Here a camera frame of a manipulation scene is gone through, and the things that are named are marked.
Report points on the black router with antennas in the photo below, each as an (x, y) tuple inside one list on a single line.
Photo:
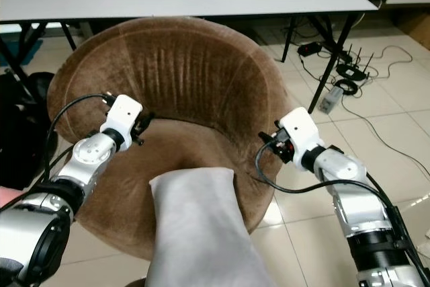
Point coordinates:
[(353, 68)]

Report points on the brown round velvet sofa chair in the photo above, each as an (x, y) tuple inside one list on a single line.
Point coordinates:
[(188, 78)]

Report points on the black power adapter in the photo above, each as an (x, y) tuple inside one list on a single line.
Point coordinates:
[(310, 48)]

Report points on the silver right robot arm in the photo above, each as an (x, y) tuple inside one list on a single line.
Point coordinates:
[(363, 199)]

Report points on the black bag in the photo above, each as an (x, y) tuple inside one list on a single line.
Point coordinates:
[(20, 132)]

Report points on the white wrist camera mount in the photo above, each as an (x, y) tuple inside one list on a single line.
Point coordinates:
[(302, 132), (124, 113)]

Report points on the grey power strip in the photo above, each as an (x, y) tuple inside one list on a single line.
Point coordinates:
[(334, 100)]

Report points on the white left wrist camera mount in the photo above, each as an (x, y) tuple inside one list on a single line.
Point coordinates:
[(124, 113)]

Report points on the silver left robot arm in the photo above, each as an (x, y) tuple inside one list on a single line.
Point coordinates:
[(40, 233)]

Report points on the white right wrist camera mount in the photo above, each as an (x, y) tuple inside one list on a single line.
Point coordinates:
[(302, 132)]

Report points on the pink pillow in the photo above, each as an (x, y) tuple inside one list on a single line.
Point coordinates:
[(8, 197)]

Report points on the grey pillow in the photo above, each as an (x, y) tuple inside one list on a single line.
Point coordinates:
[(205, 233)]

